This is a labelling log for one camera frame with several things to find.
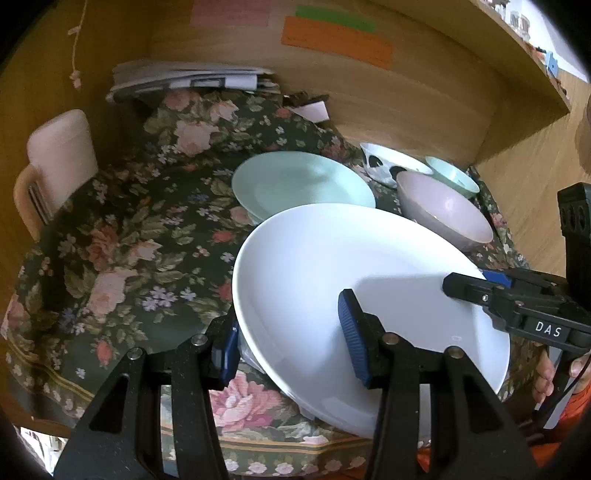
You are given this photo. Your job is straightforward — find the hanging string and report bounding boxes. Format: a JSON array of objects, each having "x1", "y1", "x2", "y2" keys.
[{"x1": 68, "y1": 0, "x2": 90, "y2": 90}]

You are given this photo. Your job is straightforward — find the dark floral tablecloth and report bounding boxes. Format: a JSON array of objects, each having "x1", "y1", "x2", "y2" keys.
[{"x1": 0, "y1": 88, "x2": 546, "y2": 478}]

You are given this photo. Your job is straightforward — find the light green bowl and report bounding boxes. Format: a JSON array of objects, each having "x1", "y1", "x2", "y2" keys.
[{"x1": 425, "y1": 156, "x2": 481, "y2": 200}]

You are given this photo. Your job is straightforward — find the light green plate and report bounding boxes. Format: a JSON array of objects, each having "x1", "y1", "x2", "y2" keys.
[{"x1": 231, "y1": 151, "x2": 377, "y2": 226}]

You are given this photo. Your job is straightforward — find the glass jar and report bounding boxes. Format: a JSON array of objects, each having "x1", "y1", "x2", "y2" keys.
[{"x1": 505, "y1": 11, "x2": 532, "y2": 35}]

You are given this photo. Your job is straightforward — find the large white plate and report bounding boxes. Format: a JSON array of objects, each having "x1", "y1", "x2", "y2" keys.
[{"x1": 232, "y1": 202, "x2": 511, "y2": 438}]

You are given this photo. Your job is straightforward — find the beige holder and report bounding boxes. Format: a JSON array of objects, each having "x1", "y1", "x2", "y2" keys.
[{"x1": 14, "y1": 164, "x2": 57, "y2": 241}]

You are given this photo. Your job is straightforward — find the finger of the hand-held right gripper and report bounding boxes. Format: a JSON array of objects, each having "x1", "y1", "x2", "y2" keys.
[
  {"x1": 442, "y1": 272, "x2": 514, "y2": 325},
  {"x1": 482, "y1": 269, "x2": 573, "y2": 303}
]

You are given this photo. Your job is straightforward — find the green paper strip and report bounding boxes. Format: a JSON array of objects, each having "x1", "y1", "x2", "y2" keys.
[{"x1": 295, "y1": 4, "x2": 378, "y2": 33}]

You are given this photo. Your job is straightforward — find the wooden shelf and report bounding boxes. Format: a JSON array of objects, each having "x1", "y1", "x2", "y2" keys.
[{"x1": 383, "y1": 0, "x2": 574, "y2": 114}]

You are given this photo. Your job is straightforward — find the white black patterned bowl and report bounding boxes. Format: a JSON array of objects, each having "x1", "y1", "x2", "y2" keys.
[{"x1": 359, "y1": 142, "x2": 435, "y2": 189}]

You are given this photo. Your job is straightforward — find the stack of papers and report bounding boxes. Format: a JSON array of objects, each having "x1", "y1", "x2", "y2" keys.
[{"x1": 105, "y1": 59, "x2": 279, "y2": 103}]

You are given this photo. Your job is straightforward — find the pink bowl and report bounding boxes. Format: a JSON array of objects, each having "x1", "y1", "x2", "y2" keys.
[{"x1": 396, "y1": 171, "x2": 494, "y2": 252}]

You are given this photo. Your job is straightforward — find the pink paper sheet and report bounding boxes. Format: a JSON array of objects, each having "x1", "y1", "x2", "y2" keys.
[{"x1": 190, "y1": 0, "x2": 271, "y2": 27}]

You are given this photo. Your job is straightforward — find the orange paper sheet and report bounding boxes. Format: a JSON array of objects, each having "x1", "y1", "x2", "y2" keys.
[{"x1": 281, "y1": 16, "x2": 393, "y2": 71}]

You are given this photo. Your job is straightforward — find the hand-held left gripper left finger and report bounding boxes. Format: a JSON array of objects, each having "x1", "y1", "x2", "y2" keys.
[{"x1": 53, "y1": 307, "x2": 242, "y2": 480}]

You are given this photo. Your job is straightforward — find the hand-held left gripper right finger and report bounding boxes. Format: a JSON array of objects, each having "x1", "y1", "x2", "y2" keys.
[{"x1": 337, "y1": 288, "x2": 539, "y2": 480}]

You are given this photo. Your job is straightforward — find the person's right hand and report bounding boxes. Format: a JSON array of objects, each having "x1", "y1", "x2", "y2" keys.
[{"x1": 531, "y1": 355, "x2": 591, "y2": 407}]

